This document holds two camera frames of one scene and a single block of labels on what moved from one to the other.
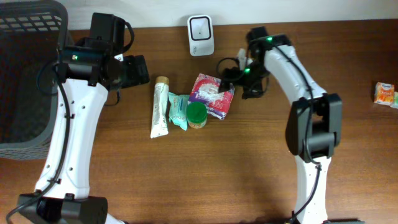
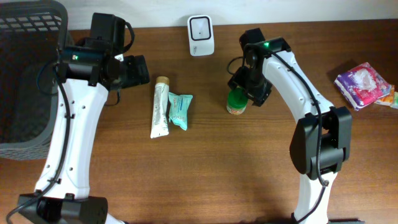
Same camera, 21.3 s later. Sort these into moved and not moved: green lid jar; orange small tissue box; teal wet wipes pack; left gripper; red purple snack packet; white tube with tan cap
Moved: red purple snack packet; green lid jar
Not moved: left gripper; teal wet wipes pack; orange small tissue box; white tube with tan cap
